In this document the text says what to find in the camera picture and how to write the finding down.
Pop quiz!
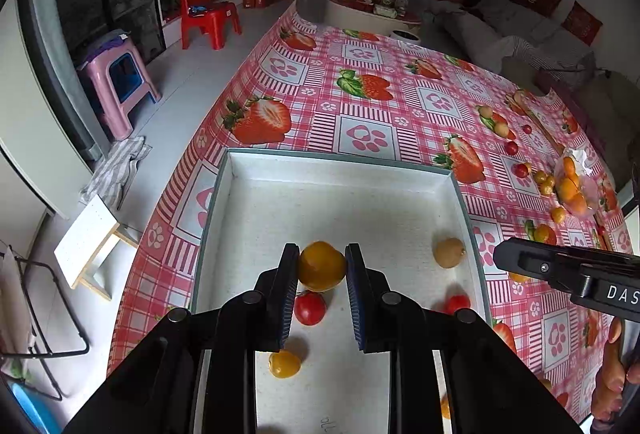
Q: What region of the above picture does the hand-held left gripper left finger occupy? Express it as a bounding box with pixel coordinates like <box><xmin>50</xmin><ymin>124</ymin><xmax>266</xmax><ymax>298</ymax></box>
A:
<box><xmin>65</xmin><ymin>242</ymin><xmax>301</xmax><ymax>434</ymax></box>

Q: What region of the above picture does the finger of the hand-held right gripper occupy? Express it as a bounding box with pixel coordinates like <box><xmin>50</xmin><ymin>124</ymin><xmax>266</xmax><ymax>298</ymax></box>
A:
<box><xmin>492</xmin><ymin>238</ymin><xmax>640</xmax><ymax>290</ymax></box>

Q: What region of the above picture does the small wooden stool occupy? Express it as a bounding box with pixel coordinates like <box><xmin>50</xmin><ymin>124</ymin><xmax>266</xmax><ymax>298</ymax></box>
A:
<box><xmin>53</xmin><ymin>194</ymin><xmax>141</xmax><ymax>302</ymax></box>

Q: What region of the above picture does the strawberry print pink tablecloth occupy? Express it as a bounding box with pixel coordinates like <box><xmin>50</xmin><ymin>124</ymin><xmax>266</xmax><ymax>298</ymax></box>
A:
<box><xmin>107</xmin><ymin>9</ymin><xmax>633</xmax><ymax>425</ymax></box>

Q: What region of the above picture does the white foam box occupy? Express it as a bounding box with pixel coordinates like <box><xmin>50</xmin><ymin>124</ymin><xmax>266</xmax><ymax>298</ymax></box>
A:
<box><xmin>190</xmin><ymin>148</ymin><xmax>493</xmax><ymax>434</ymax></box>

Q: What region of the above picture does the striped grey cloth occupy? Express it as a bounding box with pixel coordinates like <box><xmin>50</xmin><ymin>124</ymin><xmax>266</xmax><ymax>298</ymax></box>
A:
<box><xmin>80</xmin><ymin>136</ymin><xmax>152</xmax><ymax>210</ymax></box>

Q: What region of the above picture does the person's right hand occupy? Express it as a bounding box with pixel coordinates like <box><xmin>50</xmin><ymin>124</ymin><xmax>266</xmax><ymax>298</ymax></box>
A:
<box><xmin>591</xmin><ymin>318</ymin><xmax>640</xmax><ymax>421</ymax></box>

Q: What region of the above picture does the light grey sofa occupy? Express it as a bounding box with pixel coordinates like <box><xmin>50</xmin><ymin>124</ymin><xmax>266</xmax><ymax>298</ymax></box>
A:
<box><xmin>432</xmin><ymin>0</ymin><xmax>601</xmax><ymax>85</ymax></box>

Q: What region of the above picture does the plastic bag of oranges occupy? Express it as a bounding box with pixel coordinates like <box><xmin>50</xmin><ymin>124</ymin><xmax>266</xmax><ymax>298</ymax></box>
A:
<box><xmin>552</xmin><ymin>148</ymin><xmax>601</xmax><ymax>218</ymax></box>

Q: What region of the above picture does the brown longan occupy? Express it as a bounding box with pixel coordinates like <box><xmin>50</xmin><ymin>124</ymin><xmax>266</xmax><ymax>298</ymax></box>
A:
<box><xmin>432</xmin><ymin>237</ymin><xmax>467</xmax><ymax>270</ymax></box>

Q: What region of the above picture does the purple blanket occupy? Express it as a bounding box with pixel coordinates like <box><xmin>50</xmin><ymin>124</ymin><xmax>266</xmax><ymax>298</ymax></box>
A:
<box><xmin>532</xmin><ymin>69</ymin><xmax>576</xmax><ymax>101</ymax></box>

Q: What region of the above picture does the black metal rack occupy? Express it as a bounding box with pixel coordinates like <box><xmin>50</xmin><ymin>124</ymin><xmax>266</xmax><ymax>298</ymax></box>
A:
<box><xmin>0</xmin><ymin>244</ymin><xmax>91</xmax><ymax>402</ymax></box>

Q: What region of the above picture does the blue plastic object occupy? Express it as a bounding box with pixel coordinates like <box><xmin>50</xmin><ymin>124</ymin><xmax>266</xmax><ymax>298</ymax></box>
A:
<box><xmin>10</xmin><ymin>381</ymin><xmax>63</xmax><ymax>434</ymax></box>

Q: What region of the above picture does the red plastic chair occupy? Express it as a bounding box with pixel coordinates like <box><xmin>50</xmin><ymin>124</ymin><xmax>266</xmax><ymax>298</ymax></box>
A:
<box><xmin>179</xmin><ymin>0</ymin><xmax>243</xmax><ymax>51</ymax></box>

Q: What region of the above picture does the pink plastic stool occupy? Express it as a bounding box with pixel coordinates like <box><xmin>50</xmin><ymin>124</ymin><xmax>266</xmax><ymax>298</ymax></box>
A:
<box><xmin>76</xmin><ymin>36</ymin><xmax>162</xmax><ymax>141</ymax></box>

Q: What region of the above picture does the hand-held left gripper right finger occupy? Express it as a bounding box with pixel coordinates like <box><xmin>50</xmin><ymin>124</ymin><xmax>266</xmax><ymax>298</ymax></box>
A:
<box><xmin>344</xmin><ymin>242</ymin><xmax>583</xmax><ymax>434</ymax></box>

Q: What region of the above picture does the white coffee table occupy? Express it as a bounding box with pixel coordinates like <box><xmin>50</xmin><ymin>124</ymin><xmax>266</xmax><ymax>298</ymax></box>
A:
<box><xmin>326</xmin><ymin>0</ymin><xmax>423</xmax><ymax>35</ymax></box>

